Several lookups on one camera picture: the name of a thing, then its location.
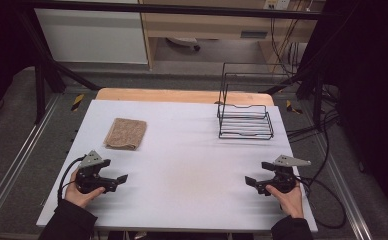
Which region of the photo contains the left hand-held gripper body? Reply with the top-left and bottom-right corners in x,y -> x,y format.
74,149 -> 119,195

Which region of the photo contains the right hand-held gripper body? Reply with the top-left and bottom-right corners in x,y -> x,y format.
254,154 -> 312,197

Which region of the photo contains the beige towel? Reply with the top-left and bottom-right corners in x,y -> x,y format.
102,117 -> 148,152

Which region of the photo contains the black wire rack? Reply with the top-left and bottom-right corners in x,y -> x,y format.
216,61 -> 294,141

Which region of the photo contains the person's left hand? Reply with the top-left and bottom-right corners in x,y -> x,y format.
64,168 -> 107,210

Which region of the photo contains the person's right hand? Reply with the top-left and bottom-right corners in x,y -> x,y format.
265,183 -> 306,220

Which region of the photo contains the white table board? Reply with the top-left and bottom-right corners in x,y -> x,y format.
35,99 -> 319,234

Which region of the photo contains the yellow black floor tape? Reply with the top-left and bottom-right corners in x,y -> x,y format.
70,93 -> 86,113
285,99 -> 304,116

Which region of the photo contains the wooden table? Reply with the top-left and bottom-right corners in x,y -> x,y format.
94,87 -> 276,107

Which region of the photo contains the white cabinet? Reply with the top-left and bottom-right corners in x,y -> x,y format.
33,7 -> 149,65

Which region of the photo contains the office chair base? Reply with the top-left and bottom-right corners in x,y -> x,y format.
165,36 -> 202,52

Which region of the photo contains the light wooden desk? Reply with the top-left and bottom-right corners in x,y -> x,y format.
137,0 -> 327,72

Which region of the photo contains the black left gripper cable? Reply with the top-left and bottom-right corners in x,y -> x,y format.
56,154 -> 87,205

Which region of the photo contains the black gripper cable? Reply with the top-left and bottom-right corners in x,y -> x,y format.
56,154 -> 87,205
294,175 -> 348,230

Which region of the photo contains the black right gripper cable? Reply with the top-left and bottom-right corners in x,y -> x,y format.
294,175 -> 348,230

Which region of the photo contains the bundle of black floor cables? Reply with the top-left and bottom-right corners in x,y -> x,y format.
285,83 -> 341,188

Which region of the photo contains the aluminium floor rail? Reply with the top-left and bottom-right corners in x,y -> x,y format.
314,132 -> 374,240
0,94 -> 62,228

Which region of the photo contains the black metal frame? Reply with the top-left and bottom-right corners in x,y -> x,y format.
13,0 -> 328,133

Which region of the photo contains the white wall socket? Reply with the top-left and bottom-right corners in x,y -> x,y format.
263,0 -> 292,11

